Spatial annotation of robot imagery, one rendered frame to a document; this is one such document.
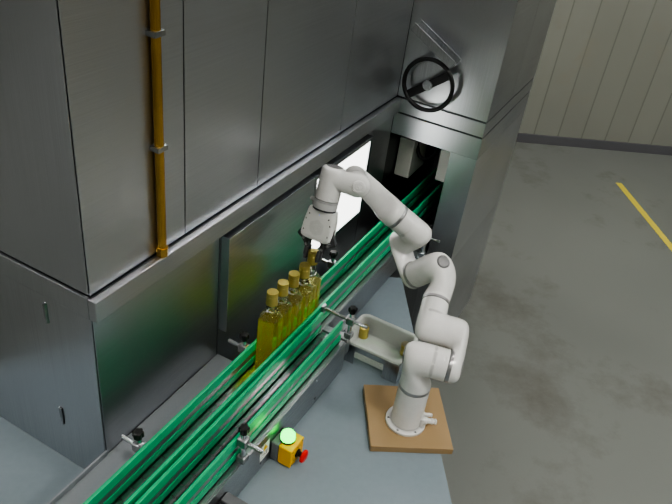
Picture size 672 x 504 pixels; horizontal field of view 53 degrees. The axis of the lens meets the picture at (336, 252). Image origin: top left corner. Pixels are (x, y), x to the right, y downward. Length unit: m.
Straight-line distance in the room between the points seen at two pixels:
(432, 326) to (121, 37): 1.16
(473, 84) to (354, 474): 1.46
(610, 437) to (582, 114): 3.52
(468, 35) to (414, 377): 1.27
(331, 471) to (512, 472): 1.33
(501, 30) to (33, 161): 1.69
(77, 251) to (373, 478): 1.06
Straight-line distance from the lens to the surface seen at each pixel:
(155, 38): 1.43
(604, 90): 6.39
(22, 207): 1.59
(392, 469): 2.09
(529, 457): 3.31
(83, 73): 1.35
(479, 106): 2.66
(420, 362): 1.96
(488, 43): 2.60
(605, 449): 3.51
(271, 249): 2.13
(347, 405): 2.23
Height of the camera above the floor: 2.36
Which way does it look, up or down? 34 degrees down
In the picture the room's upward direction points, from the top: 8 degrees clockwise
